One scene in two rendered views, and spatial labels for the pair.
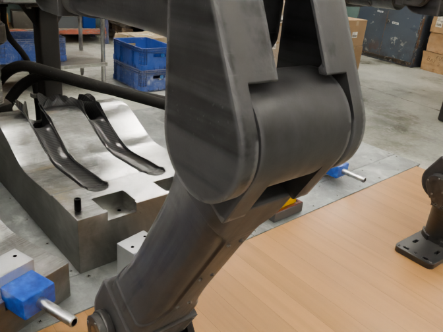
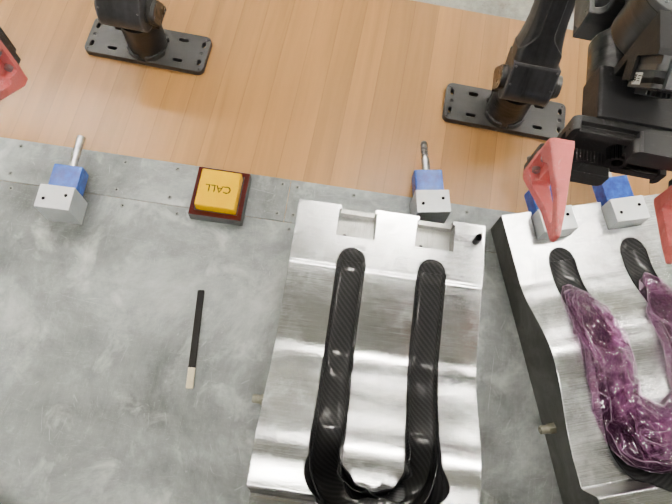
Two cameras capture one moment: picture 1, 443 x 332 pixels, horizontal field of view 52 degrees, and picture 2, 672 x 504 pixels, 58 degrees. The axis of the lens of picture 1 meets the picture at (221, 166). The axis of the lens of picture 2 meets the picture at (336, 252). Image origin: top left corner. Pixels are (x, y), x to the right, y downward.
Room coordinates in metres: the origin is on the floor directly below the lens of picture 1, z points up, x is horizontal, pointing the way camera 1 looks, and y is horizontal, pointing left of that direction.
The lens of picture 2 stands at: (0.91, 0.28, 1.65)
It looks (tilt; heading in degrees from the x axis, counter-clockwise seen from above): 70 degrees down; 223
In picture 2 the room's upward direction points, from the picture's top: 8 degrees clockwise
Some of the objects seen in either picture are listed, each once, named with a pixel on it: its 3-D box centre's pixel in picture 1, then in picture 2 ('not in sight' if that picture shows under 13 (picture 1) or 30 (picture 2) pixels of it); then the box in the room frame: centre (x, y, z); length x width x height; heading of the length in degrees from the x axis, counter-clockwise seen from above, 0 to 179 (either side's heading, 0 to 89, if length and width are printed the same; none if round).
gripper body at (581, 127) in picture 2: not in sight; (618, 125); (0.53, 0.23, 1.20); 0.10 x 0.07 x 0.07; 131
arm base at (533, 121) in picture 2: not in sight; (510, 100); (0.32, 0.05, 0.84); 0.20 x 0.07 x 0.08; 131
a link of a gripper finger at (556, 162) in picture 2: not in sight; (574, 191); (0.60, 0.25, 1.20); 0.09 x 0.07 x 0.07; 41
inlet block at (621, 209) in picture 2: not in sight; (611, 186); (0.32, 0.25, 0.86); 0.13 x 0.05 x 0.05; 60
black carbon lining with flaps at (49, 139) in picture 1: (82, 134); (383, 381); (0.78, 0.26, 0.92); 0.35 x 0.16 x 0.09; 43
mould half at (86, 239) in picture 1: (84, 154); (369, 397); (0.80, 0.26, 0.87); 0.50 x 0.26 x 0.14; 43
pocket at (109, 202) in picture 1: (115, 211); (432, 238); (0.59, 0.15, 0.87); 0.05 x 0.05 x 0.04; 43
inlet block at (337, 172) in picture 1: (339, 168); (70, 175); (0.93, -0.26, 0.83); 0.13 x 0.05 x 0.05; 44
